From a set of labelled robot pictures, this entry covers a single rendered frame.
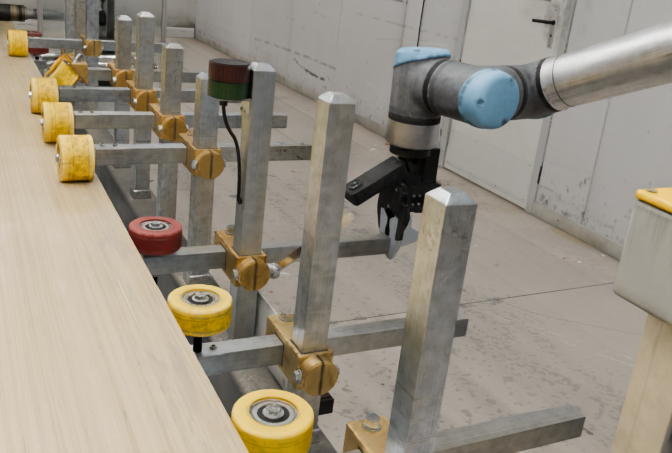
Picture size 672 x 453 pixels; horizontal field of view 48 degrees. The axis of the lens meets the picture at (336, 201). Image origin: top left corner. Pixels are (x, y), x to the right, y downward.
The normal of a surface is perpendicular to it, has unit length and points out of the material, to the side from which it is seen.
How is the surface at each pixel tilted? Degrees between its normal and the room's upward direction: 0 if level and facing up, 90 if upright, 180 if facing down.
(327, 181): 90
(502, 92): 90
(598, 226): 90
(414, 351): 90
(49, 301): 0
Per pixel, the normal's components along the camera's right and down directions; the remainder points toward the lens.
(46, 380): 0.11, -0.94
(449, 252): 0.44, 0.33
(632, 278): -0.90, 0.04
